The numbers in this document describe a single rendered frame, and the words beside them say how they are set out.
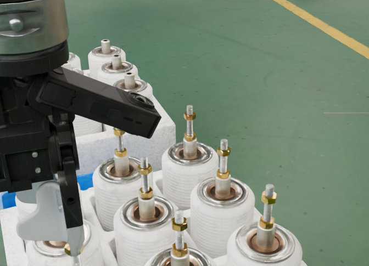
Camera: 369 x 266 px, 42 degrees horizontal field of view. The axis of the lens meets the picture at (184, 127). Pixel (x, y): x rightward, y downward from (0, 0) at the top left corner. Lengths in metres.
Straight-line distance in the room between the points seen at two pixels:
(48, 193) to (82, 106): 0.09
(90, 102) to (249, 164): 0.87
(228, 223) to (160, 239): 0.10
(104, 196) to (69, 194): 0.34
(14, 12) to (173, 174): 0.48
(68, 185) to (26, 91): 0.09
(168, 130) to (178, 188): 0.28
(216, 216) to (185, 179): 0.12
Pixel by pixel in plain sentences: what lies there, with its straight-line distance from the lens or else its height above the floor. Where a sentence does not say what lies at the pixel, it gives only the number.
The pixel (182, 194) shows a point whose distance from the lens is 0.81.
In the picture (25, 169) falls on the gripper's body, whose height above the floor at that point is 0.45.
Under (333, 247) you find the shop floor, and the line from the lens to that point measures 1.04.
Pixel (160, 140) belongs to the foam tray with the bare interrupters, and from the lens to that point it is 1.06.
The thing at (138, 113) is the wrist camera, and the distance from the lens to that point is 0.43.
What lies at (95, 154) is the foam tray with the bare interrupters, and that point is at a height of 0.14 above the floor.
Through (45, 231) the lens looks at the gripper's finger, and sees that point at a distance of 0.47.
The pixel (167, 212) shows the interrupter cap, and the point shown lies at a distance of 0.68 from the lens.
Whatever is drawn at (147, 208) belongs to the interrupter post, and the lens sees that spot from 0.67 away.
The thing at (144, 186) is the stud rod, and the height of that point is 0.30.
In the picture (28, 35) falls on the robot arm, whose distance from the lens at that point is 0.38.
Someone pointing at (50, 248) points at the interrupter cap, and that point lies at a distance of 0.65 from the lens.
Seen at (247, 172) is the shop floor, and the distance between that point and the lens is 1.22.
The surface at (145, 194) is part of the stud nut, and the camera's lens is 0.66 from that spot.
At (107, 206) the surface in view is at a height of 0.21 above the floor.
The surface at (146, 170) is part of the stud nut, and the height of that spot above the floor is 0.33.
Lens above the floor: 0.68
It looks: 29 degrees down
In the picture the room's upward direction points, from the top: 1 degrees counter-clockwise
